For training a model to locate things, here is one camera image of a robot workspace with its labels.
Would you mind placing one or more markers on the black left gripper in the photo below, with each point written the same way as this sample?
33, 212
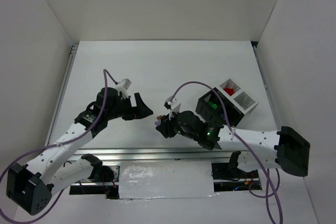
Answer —
134, 107

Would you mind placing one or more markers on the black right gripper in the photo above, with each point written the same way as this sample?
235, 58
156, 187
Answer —
168, 125

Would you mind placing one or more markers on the lavender lego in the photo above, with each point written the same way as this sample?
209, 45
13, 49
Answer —
157, 123

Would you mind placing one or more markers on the green square lego brick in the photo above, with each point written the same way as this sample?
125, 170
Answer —
213, 105

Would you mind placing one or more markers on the red green half-round lego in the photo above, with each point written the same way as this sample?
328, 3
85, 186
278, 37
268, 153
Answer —
229, 91

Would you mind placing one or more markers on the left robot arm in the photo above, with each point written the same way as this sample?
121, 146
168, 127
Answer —
32, 185

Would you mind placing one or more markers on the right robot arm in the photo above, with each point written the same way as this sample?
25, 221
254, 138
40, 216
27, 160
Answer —
251, 150

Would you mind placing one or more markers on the white taped cover sheet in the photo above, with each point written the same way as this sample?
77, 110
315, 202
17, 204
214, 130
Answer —
156, 180

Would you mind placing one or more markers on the black compartment container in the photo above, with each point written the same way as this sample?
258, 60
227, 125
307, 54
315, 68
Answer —
237, 106

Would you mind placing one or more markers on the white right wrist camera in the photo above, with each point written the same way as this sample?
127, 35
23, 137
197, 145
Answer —
173, 106

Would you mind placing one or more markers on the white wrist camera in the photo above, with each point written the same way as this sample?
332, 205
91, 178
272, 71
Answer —
122, 87
173, 106

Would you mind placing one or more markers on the aluminium front rail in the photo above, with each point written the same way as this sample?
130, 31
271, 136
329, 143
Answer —
153, 154

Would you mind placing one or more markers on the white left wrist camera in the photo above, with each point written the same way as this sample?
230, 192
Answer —
122, 87

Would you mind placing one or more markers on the aluminium right rail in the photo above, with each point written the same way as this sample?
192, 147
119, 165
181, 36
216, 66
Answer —
271, 101

